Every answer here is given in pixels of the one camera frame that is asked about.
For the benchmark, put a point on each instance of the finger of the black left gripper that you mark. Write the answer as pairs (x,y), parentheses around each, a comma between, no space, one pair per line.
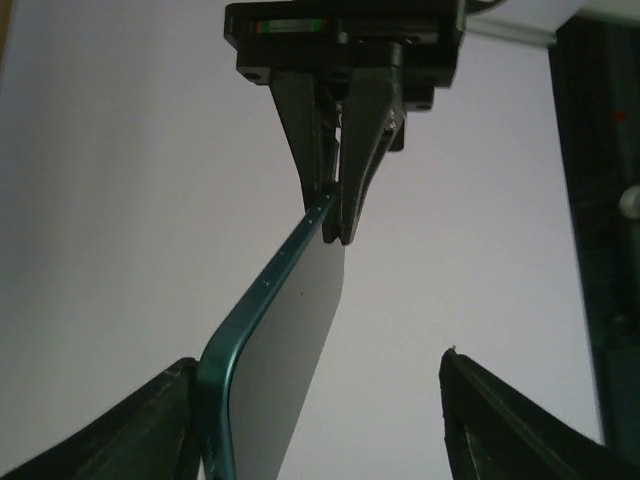
(296,98)
(373,114)

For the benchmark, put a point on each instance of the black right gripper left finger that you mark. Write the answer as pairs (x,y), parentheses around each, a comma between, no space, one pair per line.
(148,435)

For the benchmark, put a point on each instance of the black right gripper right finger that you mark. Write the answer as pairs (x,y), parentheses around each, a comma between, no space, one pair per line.
(492,431)

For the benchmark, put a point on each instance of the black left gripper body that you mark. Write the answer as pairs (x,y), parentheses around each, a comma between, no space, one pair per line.
(324,38)

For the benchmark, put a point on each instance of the dark green smartphone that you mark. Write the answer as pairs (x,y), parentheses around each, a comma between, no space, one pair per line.
(256,370)

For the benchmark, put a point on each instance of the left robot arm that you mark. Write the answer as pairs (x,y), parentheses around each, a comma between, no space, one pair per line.
(521,237)

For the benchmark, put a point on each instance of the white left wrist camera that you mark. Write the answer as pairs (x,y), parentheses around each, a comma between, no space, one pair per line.
(525,22)

